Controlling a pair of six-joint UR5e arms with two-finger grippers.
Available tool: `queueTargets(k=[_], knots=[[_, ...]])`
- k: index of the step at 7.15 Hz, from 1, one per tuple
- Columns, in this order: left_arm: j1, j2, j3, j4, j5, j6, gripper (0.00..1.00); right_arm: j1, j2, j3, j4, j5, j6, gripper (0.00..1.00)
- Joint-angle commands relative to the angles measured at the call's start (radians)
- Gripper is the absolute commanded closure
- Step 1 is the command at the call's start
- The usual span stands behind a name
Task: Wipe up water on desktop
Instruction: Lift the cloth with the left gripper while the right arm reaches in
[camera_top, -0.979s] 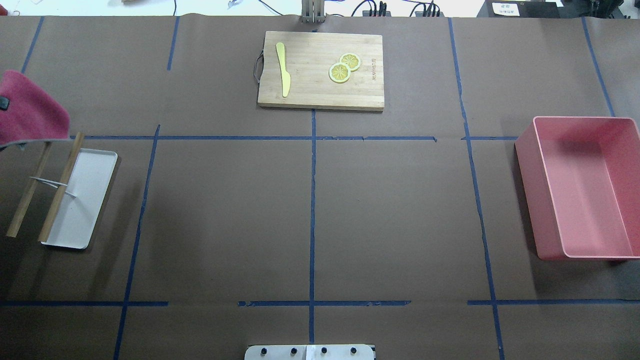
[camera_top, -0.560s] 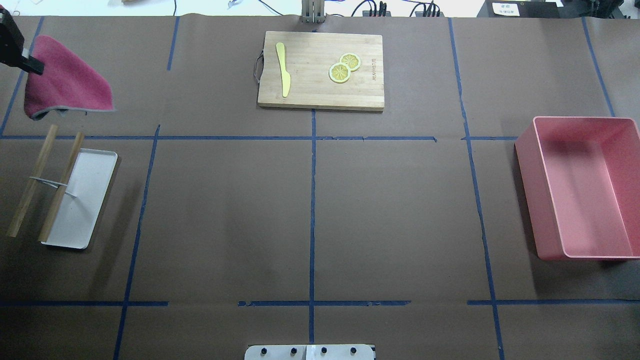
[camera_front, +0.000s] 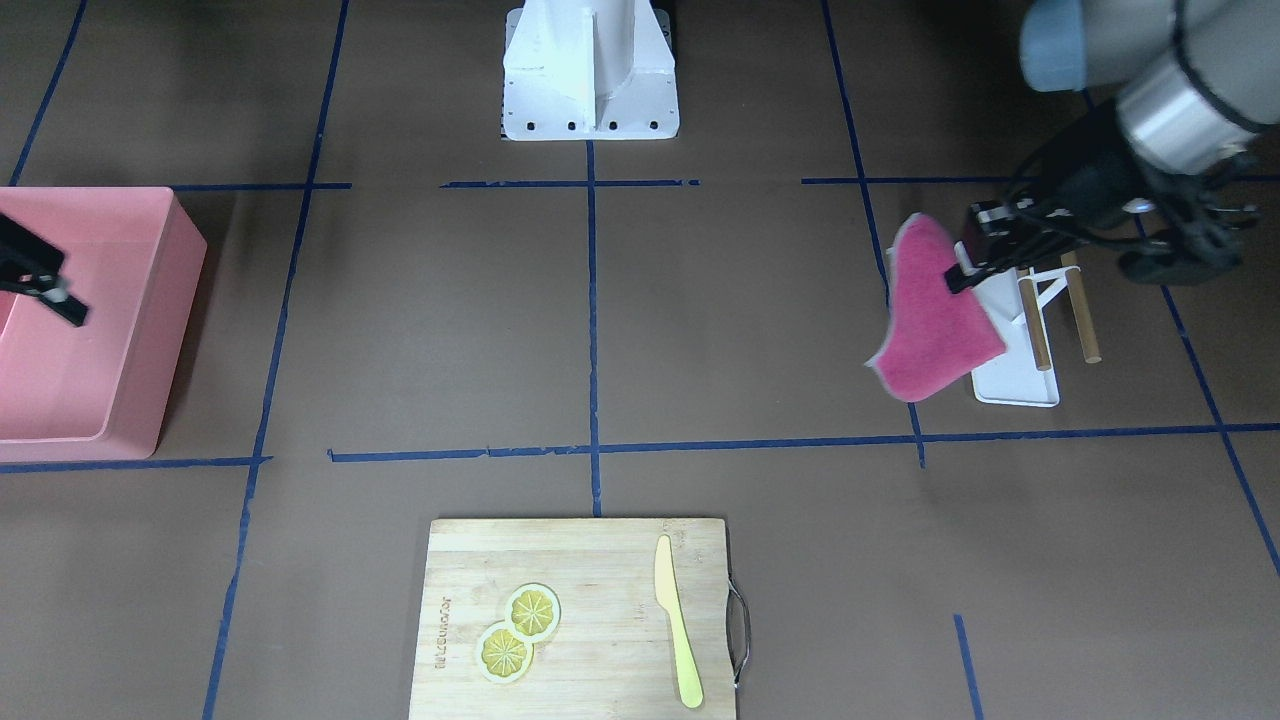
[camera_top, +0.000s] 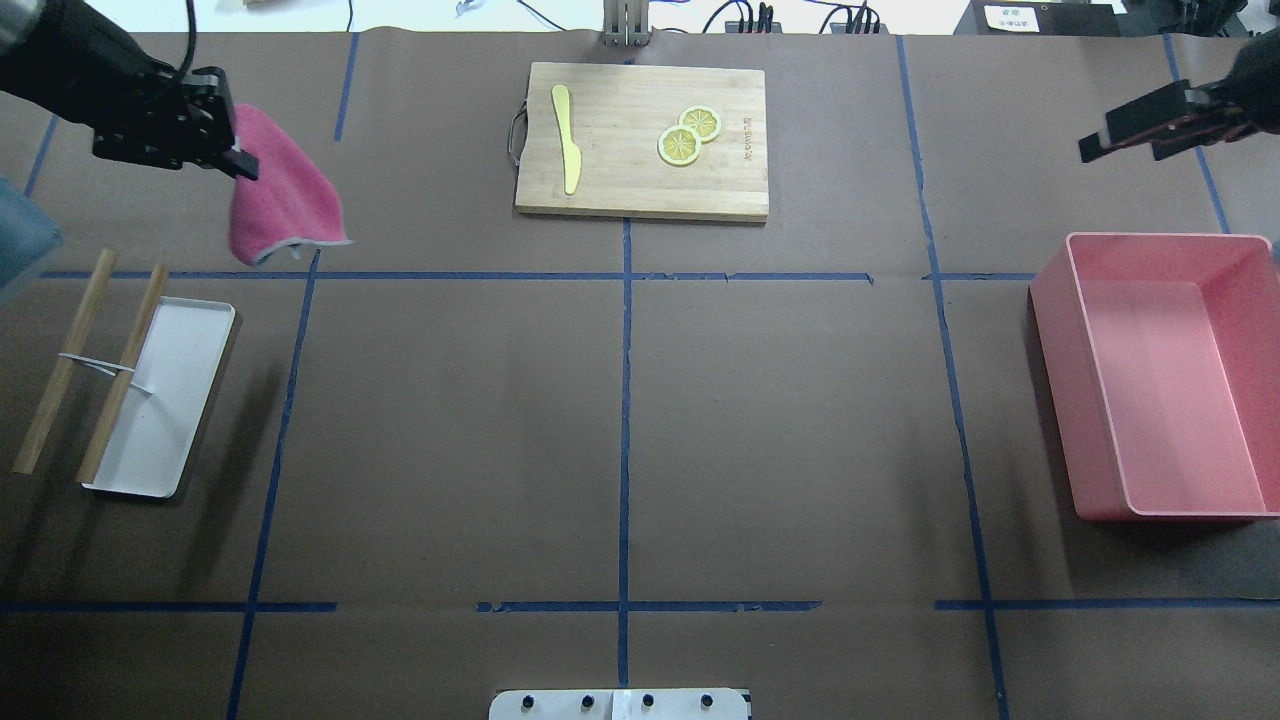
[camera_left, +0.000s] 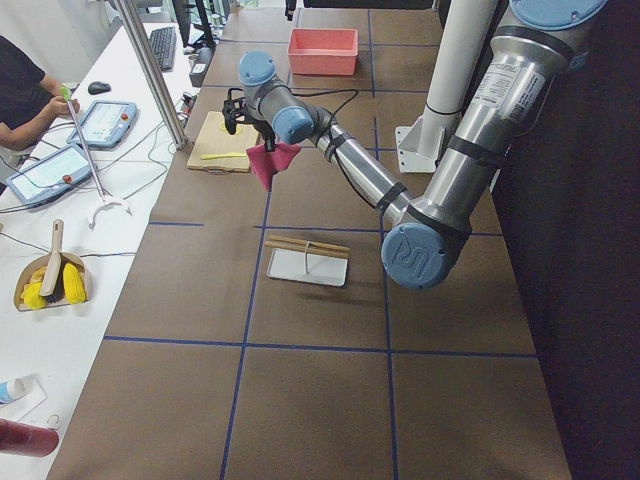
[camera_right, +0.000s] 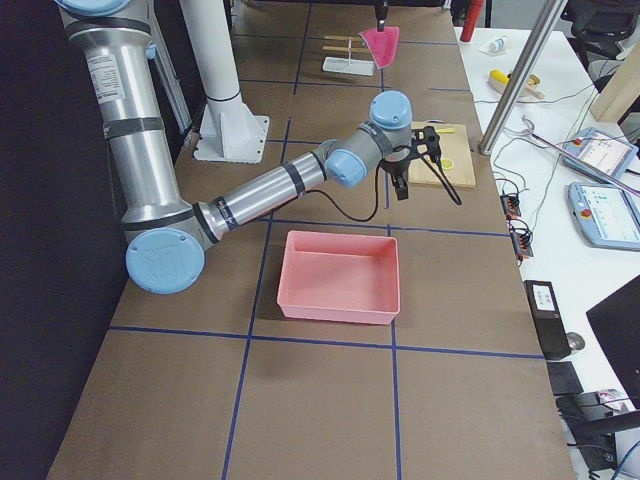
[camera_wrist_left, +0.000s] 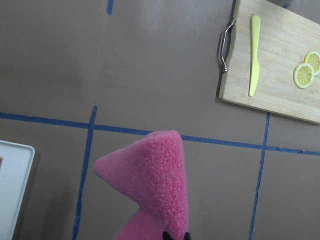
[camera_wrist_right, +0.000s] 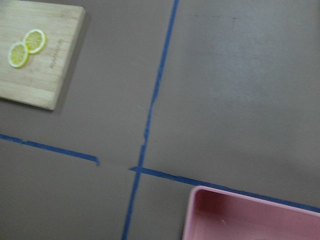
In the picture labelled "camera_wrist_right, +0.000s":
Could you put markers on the pink plastic bin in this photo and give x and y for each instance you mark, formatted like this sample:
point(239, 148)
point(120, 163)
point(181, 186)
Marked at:
point(214, 214)

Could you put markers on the lemon slice upper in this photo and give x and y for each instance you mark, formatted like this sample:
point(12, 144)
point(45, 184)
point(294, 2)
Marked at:
point(35, 40)

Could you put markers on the wooden cutting board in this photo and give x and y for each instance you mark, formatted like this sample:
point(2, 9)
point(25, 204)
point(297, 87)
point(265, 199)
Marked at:
point(39, 81)

